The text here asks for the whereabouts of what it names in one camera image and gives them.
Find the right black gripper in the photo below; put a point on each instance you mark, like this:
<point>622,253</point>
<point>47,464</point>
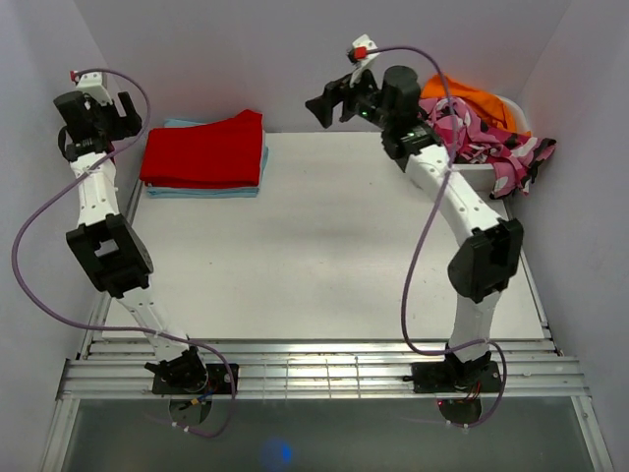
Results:
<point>333,94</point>

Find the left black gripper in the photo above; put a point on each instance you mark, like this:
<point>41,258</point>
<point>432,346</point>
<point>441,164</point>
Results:
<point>132,122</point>

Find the red trousers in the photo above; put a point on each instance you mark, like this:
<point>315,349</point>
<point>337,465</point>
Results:
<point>206,155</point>

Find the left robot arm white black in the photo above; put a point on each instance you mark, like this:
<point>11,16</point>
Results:
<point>106,246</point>

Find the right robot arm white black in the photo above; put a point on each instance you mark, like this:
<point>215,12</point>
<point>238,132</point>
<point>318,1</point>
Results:
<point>488,245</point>

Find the folded light blue trousers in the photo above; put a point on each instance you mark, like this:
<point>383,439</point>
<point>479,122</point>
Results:
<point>211,193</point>

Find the pink camouflage trousers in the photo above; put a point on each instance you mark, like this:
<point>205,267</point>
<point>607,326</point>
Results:
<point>515,158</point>

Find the orange garment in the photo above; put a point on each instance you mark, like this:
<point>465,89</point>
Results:
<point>472,98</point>

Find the white plastic basket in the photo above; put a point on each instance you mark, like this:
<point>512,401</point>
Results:
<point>484,134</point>

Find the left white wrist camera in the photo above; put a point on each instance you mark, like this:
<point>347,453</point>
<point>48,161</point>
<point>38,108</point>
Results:
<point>92,84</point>

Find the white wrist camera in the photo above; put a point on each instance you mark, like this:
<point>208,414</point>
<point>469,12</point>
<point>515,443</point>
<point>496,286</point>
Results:
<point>361,54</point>
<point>92,84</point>

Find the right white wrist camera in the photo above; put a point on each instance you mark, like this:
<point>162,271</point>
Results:
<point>361,54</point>

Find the aluminium rail frame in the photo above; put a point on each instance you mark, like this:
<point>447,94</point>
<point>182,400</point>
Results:
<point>300,287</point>

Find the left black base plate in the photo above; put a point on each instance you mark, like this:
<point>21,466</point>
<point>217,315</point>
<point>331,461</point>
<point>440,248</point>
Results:
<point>218,382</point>

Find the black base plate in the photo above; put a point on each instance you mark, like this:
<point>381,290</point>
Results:
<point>218,382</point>
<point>449,377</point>

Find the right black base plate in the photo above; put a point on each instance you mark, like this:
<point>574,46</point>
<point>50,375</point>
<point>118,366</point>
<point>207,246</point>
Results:
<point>449,377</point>

